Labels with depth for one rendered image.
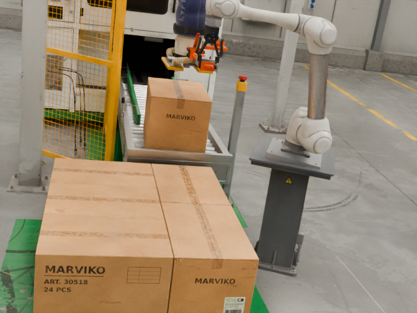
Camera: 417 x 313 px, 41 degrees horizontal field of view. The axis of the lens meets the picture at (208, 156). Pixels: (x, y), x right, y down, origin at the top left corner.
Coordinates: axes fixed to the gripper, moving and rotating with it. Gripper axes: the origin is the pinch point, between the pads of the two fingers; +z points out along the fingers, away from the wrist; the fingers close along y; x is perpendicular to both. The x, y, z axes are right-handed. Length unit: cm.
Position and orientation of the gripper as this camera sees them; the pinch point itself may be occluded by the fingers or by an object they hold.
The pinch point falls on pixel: (207, 63)
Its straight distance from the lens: 314.6
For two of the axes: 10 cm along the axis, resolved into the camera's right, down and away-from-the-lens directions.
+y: -9.7, -0.6, -2.2
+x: 1.9, 3.4, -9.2
